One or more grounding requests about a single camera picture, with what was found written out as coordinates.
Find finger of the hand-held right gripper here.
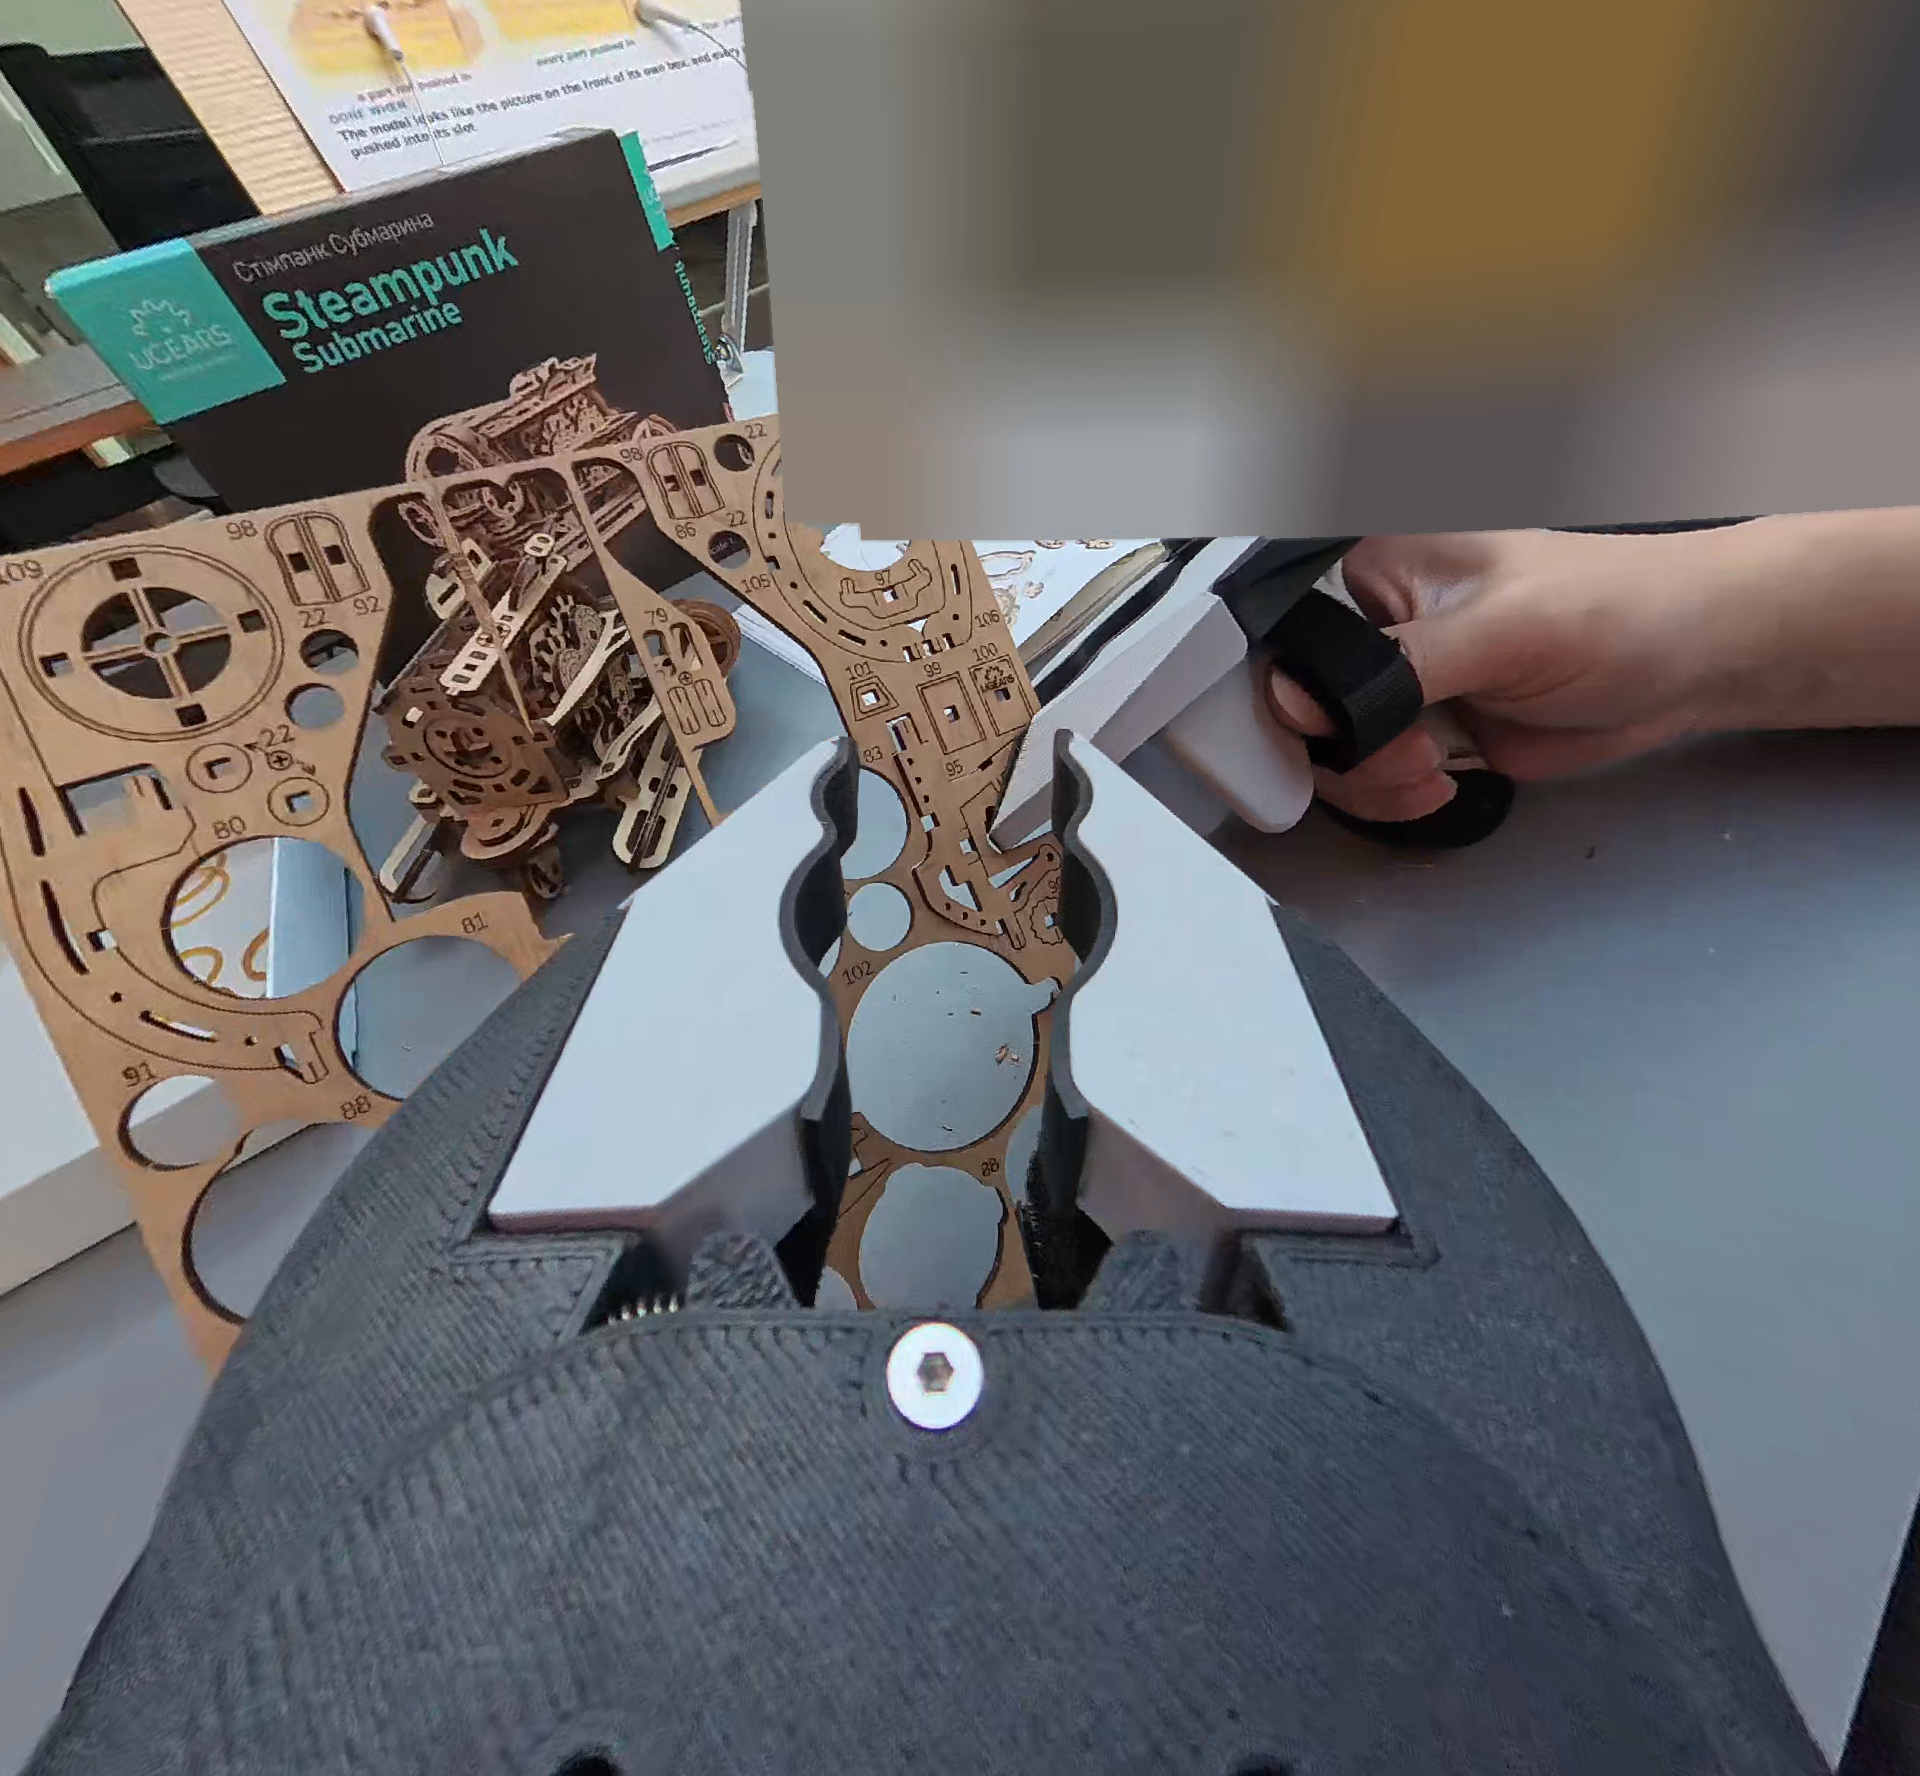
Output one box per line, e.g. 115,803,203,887
986,589,1250,847

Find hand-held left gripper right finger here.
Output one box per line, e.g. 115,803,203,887
1028,730,1403,1307

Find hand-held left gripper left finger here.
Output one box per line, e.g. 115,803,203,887
488,737,860,1268

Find laser-cut wooden parts sheet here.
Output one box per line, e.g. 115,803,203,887
0,417,1092,1376

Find assembled wooden submarine model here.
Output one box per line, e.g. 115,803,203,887
376,514,747,902

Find dark model kit box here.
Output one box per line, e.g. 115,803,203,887
45,125,756,562

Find person's right hand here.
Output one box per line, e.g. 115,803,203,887
1268,530,1655,826

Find open instruction booklet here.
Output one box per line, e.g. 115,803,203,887
960,536,1265,654

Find instruction poster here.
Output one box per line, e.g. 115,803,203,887
132,0,760,197

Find wooden poster board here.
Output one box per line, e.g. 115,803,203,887
22,0,349,218

